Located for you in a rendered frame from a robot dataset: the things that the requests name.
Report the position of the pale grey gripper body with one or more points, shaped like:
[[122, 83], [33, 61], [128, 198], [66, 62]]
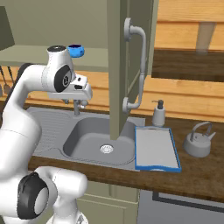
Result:
[[76, 94]]

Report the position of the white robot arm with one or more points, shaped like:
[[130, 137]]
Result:
[[20, 131]]

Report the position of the blue mug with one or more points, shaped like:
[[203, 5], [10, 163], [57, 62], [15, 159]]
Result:
[[76, 51]]

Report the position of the olive green cabinet door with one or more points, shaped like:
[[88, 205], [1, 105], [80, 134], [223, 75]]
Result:
[[116, 73]]

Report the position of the blue rimmed grey tray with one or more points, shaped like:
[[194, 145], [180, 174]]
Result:
[[154, 148]]

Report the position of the grey kettle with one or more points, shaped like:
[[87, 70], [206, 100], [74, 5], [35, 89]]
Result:
[[198, 144]]

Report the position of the grey tap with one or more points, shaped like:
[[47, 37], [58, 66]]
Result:
[[77, 108]]

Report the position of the grey steel sink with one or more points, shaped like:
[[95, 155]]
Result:
[[90, 140]]

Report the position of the hanging kitchen tool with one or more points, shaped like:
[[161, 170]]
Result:
[[10, 74], [5, 87]]

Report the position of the grey soap dispenser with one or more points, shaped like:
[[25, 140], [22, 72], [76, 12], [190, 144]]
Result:
[[159, 115]]

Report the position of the dark wooden shelf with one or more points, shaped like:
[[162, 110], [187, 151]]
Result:
[[186, 65]]

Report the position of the olive green base cupboards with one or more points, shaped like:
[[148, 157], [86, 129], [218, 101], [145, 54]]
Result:
[[116, 204]]

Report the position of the grey dishwasher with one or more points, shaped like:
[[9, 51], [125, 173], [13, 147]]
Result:
[[175, 214]]

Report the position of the olive green wall cabinet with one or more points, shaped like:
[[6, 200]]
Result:
[[35, 29]]

